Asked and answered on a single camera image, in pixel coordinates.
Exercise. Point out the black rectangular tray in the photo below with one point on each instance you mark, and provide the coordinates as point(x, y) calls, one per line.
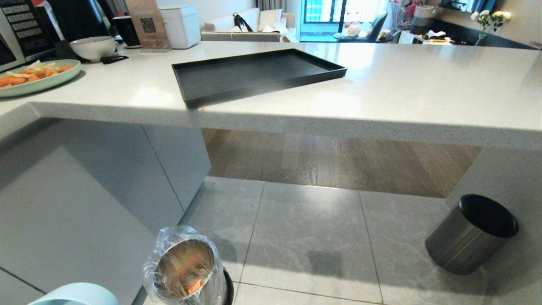
point(250, 74)

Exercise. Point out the steel trash bin with liner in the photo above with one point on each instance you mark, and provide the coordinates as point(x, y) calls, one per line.
point(186, 267)

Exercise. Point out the steel bin with black lid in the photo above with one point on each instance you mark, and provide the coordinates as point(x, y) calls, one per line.
point(470, 235)

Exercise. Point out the orange and yellow food scraps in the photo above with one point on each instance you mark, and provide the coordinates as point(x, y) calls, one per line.
point(29, 73)

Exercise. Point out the white sofa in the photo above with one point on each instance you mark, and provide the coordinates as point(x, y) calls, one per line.
point(245, 27)

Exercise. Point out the black bag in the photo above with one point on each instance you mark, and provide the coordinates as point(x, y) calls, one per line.
point(242, 23)

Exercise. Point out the white boxy appliance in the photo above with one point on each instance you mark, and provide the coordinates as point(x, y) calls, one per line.
point(181, 25)

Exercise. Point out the dark chair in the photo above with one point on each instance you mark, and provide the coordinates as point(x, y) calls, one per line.
point(368, 29)

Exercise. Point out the brown paper sign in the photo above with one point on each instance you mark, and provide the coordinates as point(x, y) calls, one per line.
point(148, 23)

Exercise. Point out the small black flat object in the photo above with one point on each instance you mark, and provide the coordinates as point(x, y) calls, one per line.
point(113, 59)

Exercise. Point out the black cup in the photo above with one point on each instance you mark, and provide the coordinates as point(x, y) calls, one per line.
point(126, 30)

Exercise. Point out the white ceramic bowl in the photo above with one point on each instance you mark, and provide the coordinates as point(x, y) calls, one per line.
point(93, 47)

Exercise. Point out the pale green plate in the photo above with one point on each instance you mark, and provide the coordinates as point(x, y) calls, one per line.
point(51, 80)

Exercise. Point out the pale blue round object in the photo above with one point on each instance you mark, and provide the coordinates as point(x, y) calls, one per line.
point(80, 296)

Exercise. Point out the white flowers in vase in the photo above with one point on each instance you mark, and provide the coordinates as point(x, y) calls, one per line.
point(489, 19)

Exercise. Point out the microwave oven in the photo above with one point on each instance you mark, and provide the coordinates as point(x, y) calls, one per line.
point(21, 31)

